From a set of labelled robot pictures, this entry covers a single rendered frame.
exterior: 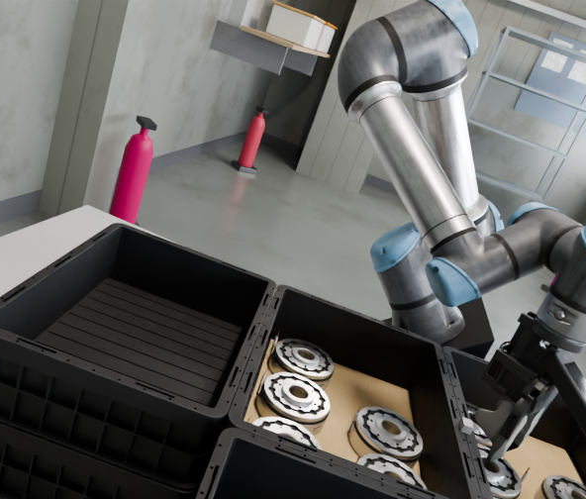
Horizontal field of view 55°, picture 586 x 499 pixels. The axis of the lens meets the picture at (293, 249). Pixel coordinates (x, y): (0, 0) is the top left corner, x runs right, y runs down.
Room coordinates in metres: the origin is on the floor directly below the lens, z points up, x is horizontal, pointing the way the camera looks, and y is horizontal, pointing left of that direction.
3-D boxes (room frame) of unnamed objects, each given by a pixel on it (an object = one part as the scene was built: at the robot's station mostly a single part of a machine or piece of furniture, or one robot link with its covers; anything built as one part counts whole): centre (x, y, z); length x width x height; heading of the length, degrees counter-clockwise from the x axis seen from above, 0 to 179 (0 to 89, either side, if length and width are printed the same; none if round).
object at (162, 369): (0.69, 0.15, 0.87); 0.40 x 0.30 x 0.11; 0
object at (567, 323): (0.72, -0.38, 1.10); 0.08 x 0.08 x 0.05
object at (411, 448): (0.69, -0.22, 0.86); 0.10 x 0.10 x 0.01
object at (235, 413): (0.69, -0.15, 0.92); 0.40 x 0.30 x 0.02; 0
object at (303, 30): (5.17, 0.66, 1.36); 0.47 x 0.39 x 0.26; 174
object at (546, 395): (0.73, -0.37, 1.02); 0.09 x 0.08 x 0.12; 48
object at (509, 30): (6.10, -1.72, 1.02); 1.09 x 0.45 x 2.05; 84
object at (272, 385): (0.69, -0.08, 0.86); 0.10 x 0.10 x 0.01
